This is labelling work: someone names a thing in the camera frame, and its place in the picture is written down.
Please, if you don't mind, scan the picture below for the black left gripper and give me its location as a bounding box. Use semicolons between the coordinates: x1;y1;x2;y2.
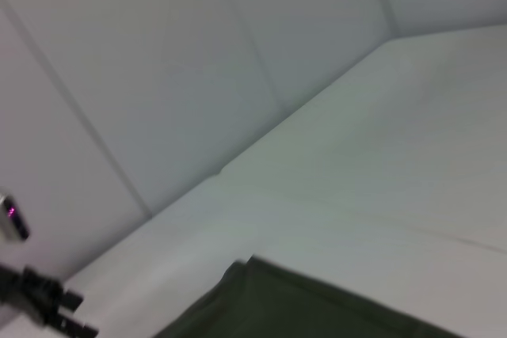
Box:
0;264;100;338

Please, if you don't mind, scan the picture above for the dark green t-shirt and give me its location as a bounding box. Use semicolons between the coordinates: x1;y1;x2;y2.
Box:
152;254;507;338

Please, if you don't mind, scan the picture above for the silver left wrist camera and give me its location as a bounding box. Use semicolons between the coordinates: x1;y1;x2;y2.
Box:
0;192;32;241

